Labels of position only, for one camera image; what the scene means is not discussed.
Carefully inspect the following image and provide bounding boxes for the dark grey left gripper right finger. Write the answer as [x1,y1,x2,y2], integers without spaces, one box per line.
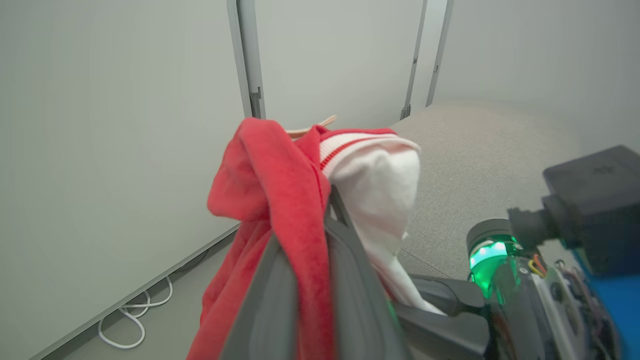
[324,185,411,360]

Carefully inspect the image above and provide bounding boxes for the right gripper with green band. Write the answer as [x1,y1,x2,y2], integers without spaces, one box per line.
[392,218,621,360]

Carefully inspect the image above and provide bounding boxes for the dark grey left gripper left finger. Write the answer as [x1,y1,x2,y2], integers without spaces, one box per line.
[220,232,301,360]

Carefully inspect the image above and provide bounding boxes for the red and white jacket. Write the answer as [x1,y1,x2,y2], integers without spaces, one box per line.
[186,117,448,360]

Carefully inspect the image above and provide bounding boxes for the white partition panel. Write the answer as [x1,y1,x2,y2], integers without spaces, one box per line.
[255,0,426,132]
[0,0,247,360]
[435,0,640,151]

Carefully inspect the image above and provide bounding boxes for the black floor cable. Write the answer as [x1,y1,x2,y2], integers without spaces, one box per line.
[176,249,210,272]

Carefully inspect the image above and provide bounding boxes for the white floor cable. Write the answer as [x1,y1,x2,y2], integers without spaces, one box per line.
[97,275,174,350]

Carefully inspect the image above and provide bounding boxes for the blue right camera mount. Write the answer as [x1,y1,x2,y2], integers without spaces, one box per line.
[572,247,640,360]

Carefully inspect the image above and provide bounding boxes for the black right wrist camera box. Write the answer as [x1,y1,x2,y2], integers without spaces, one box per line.
[507,145,640,276]

